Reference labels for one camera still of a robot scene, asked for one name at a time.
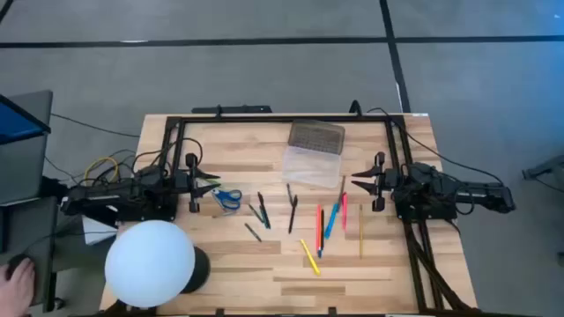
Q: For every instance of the white globe lamp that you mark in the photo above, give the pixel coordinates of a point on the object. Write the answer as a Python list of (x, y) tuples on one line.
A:
[(150, 264)]

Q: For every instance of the grey side desk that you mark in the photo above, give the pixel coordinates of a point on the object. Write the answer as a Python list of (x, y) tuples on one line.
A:
[(26, 176)]

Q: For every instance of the black aluminium table frame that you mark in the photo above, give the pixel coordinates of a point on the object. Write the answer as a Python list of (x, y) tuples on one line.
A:
[(286, 119)]

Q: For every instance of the black click pen with clip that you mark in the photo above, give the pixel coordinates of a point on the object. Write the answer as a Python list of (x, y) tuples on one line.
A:
[(263, 209)]

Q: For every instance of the black mounting bar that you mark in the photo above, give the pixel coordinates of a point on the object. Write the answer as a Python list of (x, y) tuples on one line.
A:
[(231, 109)]

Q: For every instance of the white paper sheet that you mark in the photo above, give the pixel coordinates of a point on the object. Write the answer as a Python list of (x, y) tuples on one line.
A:
[(94, 231)]

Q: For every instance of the person's hand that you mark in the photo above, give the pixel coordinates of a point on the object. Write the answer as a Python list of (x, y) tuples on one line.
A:
[(17, 290)]

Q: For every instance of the clear plastic supply box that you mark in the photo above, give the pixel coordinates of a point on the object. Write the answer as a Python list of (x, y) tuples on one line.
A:
[(313, 169)]

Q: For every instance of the black diagonal strut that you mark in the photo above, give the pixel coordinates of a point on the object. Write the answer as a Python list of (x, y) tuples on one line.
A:
[(53, 187)]

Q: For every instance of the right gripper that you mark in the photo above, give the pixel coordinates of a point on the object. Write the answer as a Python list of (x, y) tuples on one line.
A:
[(380, 182)]

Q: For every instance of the matte black pen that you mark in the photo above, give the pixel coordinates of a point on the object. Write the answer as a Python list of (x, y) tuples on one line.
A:
[(293, 215)]

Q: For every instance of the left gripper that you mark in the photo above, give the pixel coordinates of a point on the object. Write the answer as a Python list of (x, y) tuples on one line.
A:
[(193, 185)]

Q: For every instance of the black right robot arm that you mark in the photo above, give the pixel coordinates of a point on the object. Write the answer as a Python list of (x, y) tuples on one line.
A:
[(440, 185)]

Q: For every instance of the pink highlighter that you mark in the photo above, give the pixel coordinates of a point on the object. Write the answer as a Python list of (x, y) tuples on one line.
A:
[(344, 211)]

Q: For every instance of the brown pencil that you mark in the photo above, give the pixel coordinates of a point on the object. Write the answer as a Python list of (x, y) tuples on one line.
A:
[(341, 190)]

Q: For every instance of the thin dark grey pen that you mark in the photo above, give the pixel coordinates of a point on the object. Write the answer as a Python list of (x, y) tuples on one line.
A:
[(289, 194)]

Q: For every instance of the blue-screen monitor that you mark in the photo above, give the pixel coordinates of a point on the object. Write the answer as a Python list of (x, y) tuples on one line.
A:
[(17, 125)]

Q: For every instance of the grey stand leg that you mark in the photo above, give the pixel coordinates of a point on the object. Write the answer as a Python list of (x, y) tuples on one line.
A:
[(546, 167)]

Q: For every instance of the black pencil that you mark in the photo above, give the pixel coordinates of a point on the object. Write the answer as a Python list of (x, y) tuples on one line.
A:
[(322, 229)]

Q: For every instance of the yellow highlighter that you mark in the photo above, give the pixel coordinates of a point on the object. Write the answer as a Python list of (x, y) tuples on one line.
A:
[(310, 257)]

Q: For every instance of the blue marker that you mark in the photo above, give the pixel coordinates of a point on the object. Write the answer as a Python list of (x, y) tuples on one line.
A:
[(331, 221)]

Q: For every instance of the black lamp base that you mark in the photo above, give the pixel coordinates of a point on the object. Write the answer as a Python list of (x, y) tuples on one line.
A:
[(200, 268)]

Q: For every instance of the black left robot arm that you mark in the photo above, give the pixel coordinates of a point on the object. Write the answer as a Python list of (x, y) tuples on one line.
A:
[(110, 200)]

